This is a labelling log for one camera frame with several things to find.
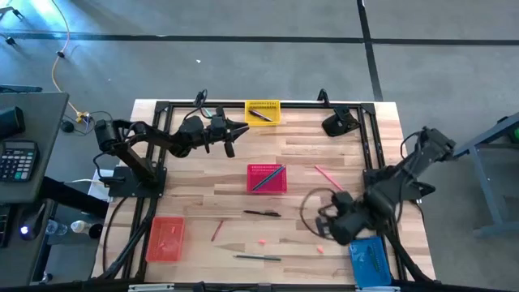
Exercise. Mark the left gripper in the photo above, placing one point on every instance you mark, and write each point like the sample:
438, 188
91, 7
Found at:
219, 127

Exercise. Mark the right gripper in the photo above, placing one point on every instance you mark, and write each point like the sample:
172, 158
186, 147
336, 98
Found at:
340, 227

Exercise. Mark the green crayon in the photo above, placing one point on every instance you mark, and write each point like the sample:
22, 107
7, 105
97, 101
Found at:
374, 259

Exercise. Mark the blue pencil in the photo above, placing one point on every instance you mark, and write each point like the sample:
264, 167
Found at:
271, 177

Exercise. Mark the dark green pencil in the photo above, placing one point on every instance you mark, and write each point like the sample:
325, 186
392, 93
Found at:
257, 257

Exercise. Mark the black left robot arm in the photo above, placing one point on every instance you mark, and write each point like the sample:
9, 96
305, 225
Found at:
162, 138

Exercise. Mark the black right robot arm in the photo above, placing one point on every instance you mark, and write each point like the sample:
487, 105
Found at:
397, 182

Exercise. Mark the yellow plastic bin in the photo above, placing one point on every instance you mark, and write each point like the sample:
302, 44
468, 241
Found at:
267, 106

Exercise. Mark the red plastic bin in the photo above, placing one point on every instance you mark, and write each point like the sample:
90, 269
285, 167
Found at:
259, 172

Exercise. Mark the blue plastic bin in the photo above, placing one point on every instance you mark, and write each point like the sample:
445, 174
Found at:
363, 271

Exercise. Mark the red crayon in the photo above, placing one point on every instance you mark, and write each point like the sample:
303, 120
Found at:
217, 230

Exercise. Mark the orange plastic bin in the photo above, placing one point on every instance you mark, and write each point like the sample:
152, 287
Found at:
156, 231

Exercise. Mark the white power adapter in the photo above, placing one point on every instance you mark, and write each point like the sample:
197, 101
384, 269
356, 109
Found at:
96, 190

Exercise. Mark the grey metal stand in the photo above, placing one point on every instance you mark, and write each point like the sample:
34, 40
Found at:
490, 203

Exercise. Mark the small black floor device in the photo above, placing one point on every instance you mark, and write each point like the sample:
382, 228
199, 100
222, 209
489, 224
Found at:
68, 127

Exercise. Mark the black round cap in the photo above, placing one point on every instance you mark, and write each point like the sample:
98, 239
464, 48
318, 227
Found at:
96, 231

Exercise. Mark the white bottle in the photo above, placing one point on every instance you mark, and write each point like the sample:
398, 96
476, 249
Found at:
80, 226

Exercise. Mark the grey desk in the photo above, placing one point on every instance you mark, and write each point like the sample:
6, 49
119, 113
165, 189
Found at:
44, 121

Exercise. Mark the clear water bottle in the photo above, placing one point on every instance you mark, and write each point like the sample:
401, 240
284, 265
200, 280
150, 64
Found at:
57, 228

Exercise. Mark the black mouse with light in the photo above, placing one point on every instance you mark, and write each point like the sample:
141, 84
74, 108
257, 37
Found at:
34, 219

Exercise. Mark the black calculator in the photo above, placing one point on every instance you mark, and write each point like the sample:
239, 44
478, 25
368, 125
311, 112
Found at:
18, 162

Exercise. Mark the black box device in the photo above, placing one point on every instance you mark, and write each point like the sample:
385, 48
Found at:
10, 121

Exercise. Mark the dark low desk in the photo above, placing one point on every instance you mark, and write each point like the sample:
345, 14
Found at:
16, 259

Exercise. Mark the black table frame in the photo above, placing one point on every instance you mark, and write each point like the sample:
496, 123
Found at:
300, 104

